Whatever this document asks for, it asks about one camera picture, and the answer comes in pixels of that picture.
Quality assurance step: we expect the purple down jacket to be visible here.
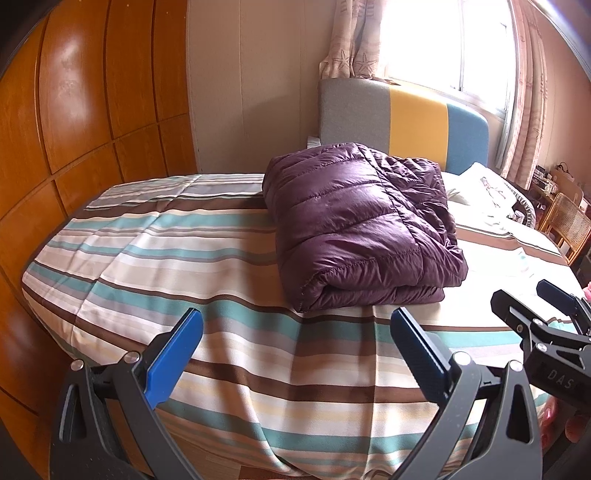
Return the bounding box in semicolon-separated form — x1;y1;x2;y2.
262;142;469;312

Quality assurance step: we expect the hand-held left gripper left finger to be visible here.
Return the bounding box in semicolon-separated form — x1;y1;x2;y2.
50;307;205;480

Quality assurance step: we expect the rattan chair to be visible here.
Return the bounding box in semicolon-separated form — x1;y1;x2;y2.
538;191;585;266

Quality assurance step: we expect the white deer print pillow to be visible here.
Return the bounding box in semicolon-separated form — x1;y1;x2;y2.
445;161;523;227

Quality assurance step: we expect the grey yellow blue sofa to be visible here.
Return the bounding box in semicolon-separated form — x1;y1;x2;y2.
307;78;536;227

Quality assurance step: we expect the cluttered wooden desk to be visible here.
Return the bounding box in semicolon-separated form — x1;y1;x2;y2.
531;161;585;204

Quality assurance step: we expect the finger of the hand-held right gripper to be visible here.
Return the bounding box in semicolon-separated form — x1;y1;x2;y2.
536;279;591;333
491;289;591;365

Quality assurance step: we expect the striped bed sheet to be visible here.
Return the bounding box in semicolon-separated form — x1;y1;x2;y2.
21;173;585;480

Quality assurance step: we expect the person's right hand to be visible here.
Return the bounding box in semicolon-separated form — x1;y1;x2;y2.
564;408;591;455

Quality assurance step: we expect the beige star print curtain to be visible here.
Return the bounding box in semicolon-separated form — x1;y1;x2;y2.
320;0;393;81
501;0;550;185

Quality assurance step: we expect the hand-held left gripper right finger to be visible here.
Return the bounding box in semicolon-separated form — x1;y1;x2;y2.
390;307;543;480

